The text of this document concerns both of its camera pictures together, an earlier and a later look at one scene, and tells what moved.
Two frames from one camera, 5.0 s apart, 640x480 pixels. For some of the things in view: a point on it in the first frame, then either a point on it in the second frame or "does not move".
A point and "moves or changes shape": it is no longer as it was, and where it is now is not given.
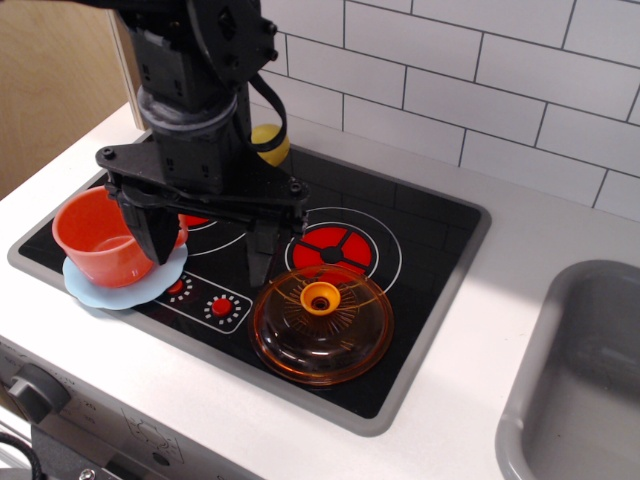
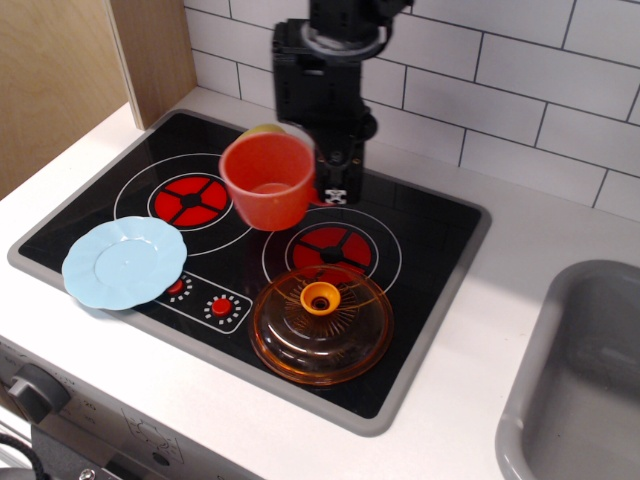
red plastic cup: x=101 y=240 moves or changes shape
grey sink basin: x=574 y=412 does not move
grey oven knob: x=38 y=392 does not move
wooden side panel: x=65 y=67 does not move
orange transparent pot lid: x=322 y=326 does not move
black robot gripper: x=216 y=169 → x=322 y=92
